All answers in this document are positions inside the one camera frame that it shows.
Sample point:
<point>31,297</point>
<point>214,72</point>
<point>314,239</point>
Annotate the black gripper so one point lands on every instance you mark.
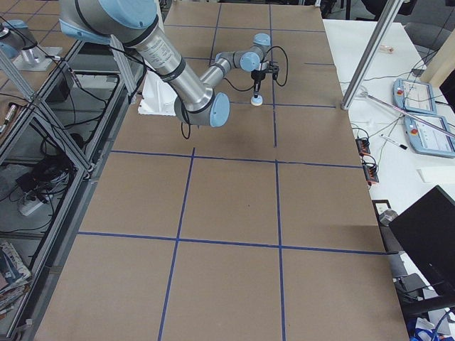
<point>257,76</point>

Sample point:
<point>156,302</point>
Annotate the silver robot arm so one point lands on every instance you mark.
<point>136,25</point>

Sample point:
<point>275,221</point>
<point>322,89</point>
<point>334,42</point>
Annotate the orange black connector box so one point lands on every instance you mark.
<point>363,146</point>

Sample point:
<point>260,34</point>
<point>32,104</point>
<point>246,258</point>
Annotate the black marker pen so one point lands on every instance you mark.
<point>392,141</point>

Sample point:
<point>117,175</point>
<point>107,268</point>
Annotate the brown cardboard table cover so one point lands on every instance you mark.
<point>262,229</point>

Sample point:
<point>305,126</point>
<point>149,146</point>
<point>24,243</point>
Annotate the far teach pendant tablet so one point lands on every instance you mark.
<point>414,96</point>

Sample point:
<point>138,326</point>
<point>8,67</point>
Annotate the teach pendant tablet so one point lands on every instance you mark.
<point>414,96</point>
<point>428,141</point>

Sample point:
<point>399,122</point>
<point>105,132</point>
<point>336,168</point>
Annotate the near teach pendant tablet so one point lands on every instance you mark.
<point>428,141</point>

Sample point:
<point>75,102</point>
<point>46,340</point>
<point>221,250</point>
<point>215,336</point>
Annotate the metal grabber stick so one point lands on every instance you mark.
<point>408,114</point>

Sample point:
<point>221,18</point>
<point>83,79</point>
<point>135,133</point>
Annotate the white foam block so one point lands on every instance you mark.
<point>437,175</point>

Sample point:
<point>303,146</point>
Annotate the black laptop monitor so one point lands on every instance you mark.
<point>425,231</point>

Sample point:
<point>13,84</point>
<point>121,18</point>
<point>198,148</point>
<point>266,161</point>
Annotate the stack of magazines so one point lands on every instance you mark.
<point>15,277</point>

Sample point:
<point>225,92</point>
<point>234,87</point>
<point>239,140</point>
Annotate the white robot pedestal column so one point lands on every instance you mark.
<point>157,97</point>

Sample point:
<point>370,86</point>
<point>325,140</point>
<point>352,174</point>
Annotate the aluminium frame post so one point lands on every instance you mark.
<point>384,22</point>

